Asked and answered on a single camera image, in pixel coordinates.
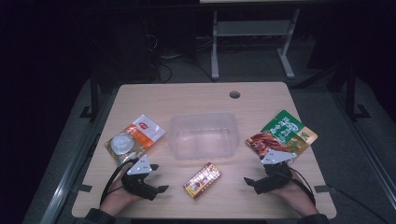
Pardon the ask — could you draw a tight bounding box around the clear plastic container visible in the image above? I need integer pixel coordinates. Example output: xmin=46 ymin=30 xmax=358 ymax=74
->
xmin=168 ymin=112 xmax=240 ymax=161

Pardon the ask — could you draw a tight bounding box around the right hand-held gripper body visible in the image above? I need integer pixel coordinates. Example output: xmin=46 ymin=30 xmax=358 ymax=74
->
xmin=253 ymin=149 xmax=298 ymax=196

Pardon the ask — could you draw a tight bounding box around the small red and yellow box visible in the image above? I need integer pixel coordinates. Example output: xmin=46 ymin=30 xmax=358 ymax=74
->
xmin=182 ymin=161 xmax=223 ymax=201

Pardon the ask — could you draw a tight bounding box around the black floor cable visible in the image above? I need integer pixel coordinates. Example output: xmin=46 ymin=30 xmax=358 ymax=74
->
xmin=150 ymin=55 xmax=217 ymax=84

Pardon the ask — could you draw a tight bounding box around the person's left hand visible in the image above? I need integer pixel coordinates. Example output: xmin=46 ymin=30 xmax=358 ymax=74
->
xmin=100 ymin=177 xmax=143 ymax=217

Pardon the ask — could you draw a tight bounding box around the black metal stand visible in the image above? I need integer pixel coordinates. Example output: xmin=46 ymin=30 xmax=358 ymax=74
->
xmin=345 ymin=64 xmax=372 ymax=121
xmin=78 ymin=68 xmax=101 ymax=122

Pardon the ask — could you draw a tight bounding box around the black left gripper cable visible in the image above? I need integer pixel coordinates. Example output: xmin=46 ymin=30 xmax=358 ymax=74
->
xmin=99 ymin=158 xmax=140 ymax=207

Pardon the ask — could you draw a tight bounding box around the thin black cable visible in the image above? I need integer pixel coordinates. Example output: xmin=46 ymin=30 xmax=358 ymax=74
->
xmin=326 ymin=185 xmax=391 ymax=224

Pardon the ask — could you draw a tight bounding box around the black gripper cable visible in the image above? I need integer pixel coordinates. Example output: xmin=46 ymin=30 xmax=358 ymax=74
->
xmin=99 ymin=158 xmax=140 ymax=207
xmin=289 ymin=167 xmax=318 ymax=207

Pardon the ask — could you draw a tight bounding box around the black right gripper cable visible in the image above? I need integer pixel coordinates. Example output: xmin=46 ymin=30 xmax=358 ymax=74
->
xmin=289 ymin=167 xmax=318 ymax=207

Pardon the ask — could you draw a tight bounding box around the grey tape strip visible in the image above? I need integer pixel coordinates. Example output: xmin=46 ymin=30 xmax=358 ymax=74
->
xmin=75 ymin=183 xmax=93 ymax=193
xmin=313 ymin=184 xmax=334 ymax=194

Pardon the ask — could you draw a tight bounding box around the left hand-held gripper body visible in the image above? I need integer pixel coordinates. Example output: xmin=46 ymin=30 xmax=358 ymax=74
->
xmin=120 ymin=154 xmax=160 ymax=202

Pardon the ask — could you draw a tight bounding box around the white metal table frame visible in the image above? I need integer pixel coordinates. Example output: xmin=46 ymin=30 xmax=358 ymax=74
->
xmin=210 ymin=7 xmax=302 ymax=80

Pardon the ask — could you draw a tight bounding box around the clear packet with orange label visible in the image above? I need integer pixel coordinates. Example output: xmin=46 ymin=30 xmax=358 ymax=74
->
xmin=104 ymin=113 xmax=167 ymax=167

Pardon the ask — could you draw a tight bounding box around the green and red sauce pouch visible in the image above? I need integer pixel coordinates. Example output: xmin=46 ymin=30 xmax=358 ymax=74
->
xmin=246 ymin=109 xmax=318 ymax=161

